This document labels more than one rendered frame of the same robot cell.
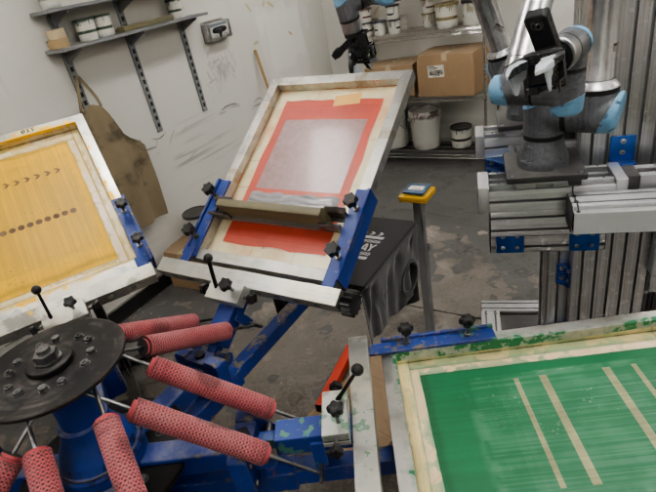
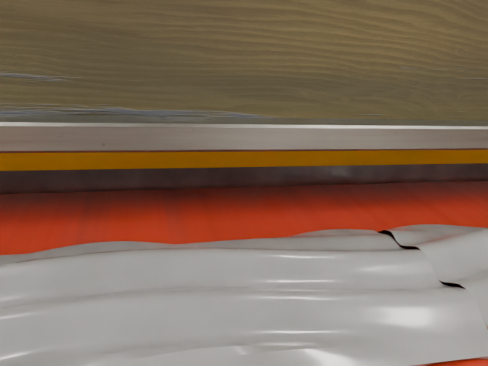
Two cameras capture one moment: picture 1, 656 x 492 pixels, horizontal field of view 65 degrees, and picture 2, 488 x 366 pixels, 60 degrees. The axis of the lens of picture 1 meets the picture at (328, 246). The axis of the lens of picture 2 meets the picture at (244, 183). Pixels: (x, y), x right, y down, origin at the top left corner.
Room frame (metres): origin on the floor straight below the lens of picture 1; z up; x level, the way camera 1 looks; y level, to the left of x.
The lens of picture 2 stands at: (1.54, 0.00, 1.37)
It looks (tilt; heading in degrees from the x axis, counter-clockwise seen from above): 53 degrees down; 121
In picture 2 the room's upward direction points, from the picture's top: 17 degrees clockwise
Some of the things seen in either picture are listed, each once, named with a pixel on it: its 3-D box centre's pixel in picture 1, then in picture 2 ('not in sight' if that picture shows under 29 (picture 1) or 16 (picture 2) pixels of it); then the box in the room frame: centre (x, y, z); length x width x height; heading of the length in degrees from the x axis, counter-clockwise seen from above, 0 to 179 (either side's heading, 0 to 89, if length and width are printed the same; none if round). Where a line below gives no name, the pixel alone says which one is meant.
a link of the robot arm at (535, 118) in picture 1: (546, 109); not in sight; (1.46, -0.72, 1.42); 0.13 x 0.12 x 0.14; 47
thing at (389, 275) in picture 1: (387, 286); not in sight; (1.65, -0.20, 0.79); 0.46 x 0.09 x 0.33; 144
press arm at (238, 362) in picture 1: (271, 334); not in sight; (1.36, 0.24, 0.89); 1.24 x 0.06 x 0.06; 144
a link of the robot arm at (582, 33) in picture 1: (570, 47); not in sight; (1.18, -0.63, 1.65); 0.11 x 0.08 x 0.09; 137
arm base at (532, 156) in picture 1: (543, 146); not in sight; (1.47, -0.71, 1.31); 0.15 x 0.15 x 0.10
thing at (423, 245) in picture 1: (425, 278); not in sight; (2.10, -0.44, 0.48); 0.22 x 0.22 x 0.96; 54
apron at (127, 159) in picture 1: (111, 156); not in sight; (3.30, 1.25, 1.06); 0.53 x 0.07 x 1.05; 144
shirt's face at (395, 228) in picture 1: (340, 244); not in sight; (1.76, -0.05, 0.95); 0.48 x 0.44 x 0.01; 144
